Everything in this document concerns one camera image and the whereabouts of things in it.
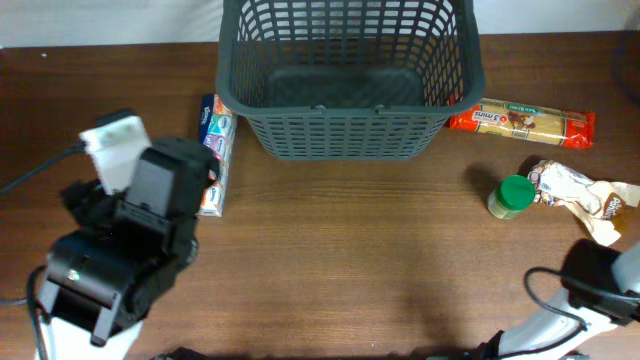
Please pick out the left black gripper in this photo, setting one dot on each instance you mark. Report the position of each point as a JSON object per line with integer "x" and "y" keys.
{"x": 116, "y": 216}

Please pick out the green lid spice jar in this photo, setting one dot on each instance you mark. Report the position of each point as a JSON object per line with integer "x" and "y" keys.
{"x": 511, "y": 197}

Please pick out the spaghetti pack orange ends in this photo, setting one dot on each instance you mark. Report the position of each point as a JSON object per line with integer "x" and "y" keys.
{"x": 564, "y": 128}

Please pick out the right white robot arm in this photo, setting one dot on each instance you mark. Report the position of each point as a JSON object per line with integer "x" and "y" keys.
{"x": 599, "y": 292}

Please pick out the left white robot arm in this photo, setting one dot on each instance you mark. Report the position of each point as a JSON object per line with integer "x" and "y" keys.
{"x": 129, "y": 247}

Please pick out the Kleenex tissue multipack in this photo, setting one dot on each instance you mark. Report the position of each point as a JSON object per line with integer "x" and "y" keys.
{"x": 216, "y": 130}

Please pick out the grey plastic lattice basket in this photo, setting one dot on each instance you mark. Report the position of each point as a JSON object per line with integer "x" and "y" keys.
{"x": 348, "y": 79}

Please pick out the crumpled brown white snack bag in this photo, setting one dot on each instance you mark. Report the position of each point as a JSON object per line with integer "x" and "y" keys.
{"x": 605, "y": 208}

